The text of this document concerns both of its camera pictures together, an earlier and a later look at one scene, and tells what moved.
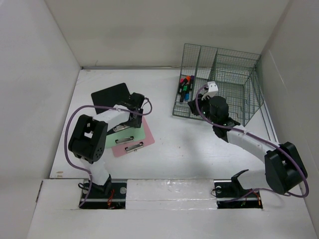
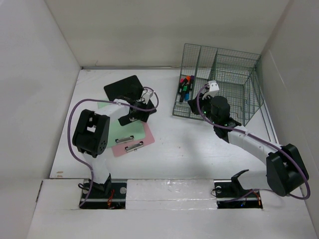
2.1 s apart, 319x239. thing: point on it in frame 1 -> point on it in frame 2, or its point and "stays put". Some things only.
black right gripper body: (205, 107) stays put
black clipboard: (110, 96) -> (130, 86)
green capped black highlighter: (184, 88) stays put
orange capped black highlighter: (188, 81) stays put
